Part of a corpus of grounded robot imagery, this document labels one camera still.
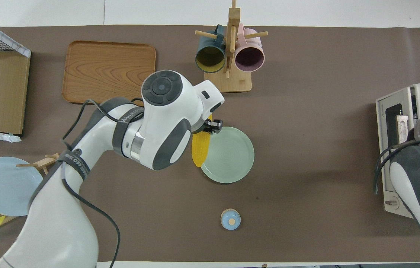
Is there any pink mug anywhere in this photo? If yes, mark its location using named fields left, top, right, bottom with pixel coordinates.
left=234, top=23, right=266, bottom=73

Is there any yellow corn cob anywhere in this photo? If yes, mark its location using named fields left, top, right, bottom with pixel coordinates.
left=191, top=115, right=214, bottom=168

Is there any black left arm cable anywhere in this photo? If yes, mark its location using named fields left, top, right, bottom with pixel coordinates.
left=61, top=98, right=145, bottom=268

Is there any brown table mat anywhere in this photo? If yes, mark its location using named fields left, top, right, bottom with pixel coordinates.
left=0, top=25, right=420, bottom=262

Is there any wooden mug tree stand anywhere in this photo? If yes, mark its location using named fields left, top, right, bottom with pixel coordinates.
left=195, top=0, right=269, bottom=93

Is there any wooden plate rack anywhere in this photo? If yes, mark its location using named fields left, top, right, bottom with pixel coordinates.
left=0, top=153, right=61, bottom=226

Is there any dark blue mug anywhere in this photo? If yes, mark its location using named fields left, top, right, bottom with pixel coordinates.
left=195, top=25, right=227, bottom=74

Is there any pale green plate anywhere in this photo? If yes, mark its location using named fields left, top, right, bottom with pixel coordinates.
left=201, top=127, right=255, bottom=184

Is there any light blue plate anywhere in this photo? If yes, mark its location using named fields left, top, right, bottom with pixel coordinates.
left=0, top=157, right=44, bottom=217

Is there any white toaster oven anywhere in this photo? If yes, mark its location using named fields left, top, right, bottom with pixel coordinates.
left=375, top=84, right=420, bottom=220

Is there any white plaid cloth liner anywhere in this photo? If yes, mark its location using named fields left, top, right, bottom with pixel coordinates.
left=0, top=14, right=32, bottom=143

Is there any wooden serving tray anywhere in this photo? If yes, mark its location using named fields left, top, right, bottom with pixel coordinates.
left=62, top=41, right=157, bottom=105

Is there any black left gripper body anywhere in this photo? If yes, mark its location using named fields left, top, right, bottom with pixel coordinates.
left=203, top=118, right=224, bottom=129

